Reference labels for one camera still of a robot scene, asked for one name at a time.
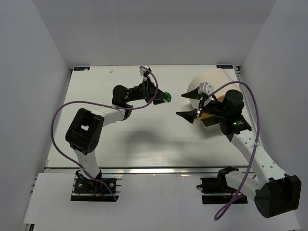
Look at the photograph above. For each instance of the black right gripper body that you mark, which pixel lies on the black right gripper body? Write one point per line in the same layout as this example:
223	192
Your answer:
200	106

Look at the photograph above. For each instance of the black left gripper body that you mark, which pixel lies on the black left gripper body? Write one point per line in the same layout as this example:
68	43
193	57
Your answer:
146	91

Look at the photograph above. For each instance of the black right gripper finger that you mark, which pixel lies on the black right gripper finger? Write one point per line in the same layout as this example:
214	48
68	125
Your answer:
189	116
192	94

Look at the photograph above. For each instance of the green lego brick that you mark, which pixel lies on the green lego brick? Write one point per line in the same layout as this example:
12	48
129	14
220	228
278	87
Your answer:
169	97

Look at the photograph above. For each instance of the yellow orange drawer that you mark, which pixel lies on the yellow orange drawer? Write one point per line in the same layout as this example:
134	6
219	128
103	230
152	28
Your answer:
207	116

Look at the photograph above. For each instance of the olive green bottom drawer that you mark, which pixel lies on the olive green bottom drawer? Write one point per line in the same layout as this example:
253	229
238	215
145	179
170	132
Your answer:
210	121

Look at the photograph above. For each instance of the salmon orange top drawer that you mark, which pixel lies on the salmon orange top drawer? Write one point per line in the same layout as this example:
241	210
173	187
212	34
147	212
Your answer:
218	99

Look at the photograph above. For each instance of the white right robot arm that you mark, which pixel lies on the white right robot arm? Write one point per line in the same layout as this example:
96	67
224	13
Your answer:
273	191

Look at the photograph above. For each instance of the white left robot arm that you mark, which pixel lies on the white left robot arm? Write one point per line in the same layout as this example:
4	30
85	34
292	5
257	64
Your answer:
84	132

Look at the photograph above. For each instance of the cream cylindrical drawer cabinet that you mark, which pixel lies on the cream cylindrical drawer cabinet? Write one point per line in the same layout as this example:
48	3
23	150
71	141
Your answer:
217	78

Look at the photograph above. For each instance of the blue label sticker right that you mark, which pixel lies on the blue label sticker right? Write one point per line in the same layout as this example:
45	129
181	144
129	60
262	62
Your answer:
221	66

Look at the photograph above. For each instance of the blue label sticker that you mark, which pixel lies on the blue label sticker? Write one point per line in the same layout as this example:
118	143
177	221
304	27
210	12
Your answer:
221	66
81	68

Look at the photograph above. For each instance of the blue label sticker left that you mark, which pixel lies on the blue label sticker left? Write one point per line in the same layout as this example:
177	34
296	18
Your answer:
81	68

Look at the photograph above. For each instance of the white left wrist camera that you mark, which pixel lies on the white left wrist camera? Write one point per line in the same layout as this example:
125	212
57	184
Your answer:
144	71

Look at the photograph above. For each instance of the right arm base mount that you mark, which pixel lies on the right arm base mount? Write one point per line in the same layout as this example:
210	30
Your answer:
215	190

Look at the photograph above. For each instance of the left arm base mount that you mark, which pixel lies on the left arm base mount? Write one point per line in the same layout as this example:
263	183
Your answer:
88	190

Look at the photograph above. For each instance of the aluminium table front rail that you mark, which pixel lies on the aluminium table front rail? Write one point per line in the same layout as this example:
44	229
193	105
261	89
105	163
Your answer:
146	170

